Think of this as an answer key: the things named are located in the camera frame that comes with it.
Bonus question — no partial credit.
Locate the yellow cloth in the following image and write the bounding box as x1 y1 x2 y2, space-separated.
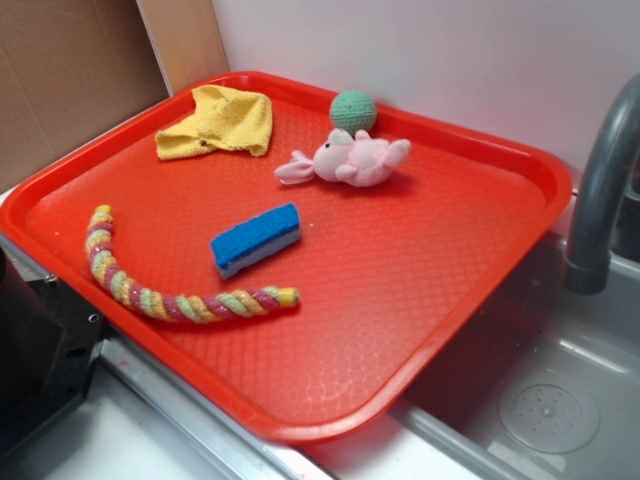
155 85 273 161

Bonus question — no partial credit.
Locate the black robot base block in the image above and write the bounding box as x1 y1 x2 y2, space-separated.
1 253 105 460

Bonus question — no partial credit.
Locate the red plastic tray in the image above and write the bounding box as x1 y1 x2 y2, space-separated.
1 72 572 444

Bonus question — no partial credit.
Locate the blue and white sponge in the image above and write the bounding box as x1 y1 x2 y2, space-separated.
210 203 301 279

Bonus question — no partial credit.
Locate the pink plush fish toy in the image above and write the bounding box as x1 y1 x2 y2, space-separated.
274 128 412 188

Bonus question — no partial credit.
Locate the green textured ball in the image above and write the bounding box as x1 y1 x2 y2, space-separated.
329 90 377 135

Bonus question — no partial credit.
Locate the grey faucet spout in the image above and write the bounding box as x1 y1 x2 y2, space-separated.
562 76 639 295

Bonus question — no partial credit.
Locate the grey plastic sink basin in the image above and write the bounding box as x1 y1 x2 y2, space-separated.
392 237 639 479

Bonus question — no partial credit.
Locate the brown cardboard panel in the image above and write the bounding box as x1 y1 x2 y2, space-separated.
1 1 228 191

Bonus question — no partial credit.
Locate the multicolour braided rope toy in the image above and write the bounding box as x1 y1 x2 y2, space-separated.
84 205 299 325

